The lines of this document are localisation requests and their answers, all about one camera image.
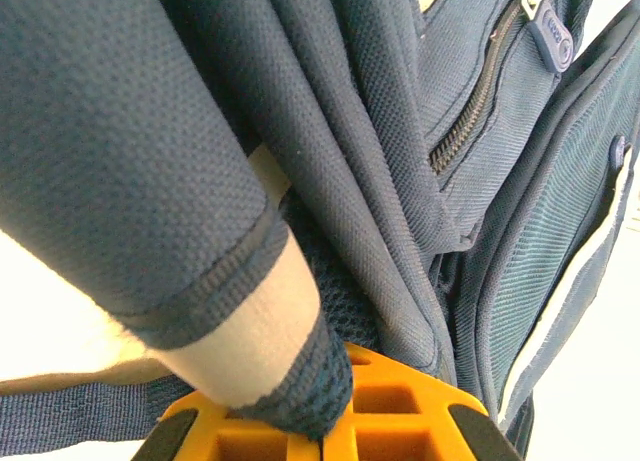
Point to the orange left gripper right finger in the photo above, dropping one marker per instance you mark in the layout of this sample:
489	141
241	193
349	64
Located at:
400	421

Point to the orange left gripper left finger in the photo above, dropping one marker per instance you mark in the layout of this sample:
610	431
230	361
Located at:
200	436

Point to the navy blue backpack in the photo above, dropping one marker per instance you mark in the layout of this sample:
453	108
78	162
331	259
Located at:
350	181

